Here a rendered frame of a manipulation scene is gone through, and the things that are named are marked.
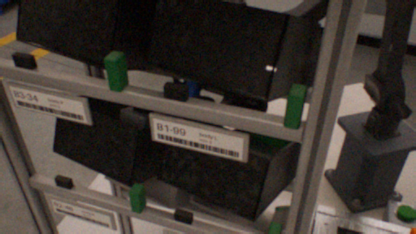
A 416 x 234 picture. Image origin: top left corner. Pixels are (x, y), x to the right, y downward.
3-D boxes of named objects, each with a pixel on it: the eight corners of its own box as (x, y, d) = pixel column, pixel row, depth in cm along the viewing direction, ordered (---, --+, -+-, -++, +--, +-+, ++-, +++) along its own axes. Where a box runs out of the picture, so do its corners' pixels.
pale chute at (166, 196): (175, 184, 91) (183, 165, 91) (227, 205, 86) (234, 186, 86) (102, 178, 65) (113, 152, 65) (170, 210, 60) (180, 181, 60)
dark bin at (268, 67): (247, 59, 63) (258, 12, 61) (328, 81, 58) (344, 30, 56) (142, 64, 39) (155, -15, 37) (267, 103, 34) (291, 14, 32)
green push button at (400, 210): (395, 208, 90) (397, 201, 89) (414, 213, 89) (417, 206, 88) (395, 222, 87) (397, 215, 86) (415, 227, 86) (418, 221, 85)
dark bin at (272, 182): (242, 136, 73) (251, 97, 71) (311, 160, 68) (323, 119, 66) (156, 179, 49) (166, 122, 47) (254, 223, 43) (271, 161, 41)
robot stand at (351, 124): (368, 163, 114) (387, 106, 102) (402, 201, 103) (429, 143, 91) (322, 174, 111) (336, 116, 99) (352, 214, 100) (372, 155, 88)
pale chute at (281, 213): (239, 201, 87) (246, 181, 87) (297, 225, 82) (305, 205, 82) (188, 201, 61) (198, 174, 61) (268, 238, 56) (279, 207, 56)
